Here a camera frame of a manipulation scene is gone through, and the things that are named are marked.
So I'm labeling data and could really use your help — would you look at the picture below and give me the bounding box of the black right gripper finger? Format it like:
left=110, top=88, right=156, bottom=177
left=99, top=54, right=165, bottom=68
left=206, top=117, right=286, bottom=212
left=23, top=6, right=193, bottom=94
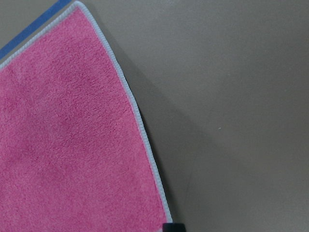
left=162, top=223, right=186, bottom=232

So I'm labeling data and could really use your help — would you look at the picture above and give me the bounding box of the pink towel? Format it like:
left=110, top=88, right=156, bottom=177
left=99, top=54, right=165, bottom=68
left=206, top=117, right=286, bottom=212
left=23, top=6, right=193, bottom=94
left=0, top=1, right=172, bottom=232

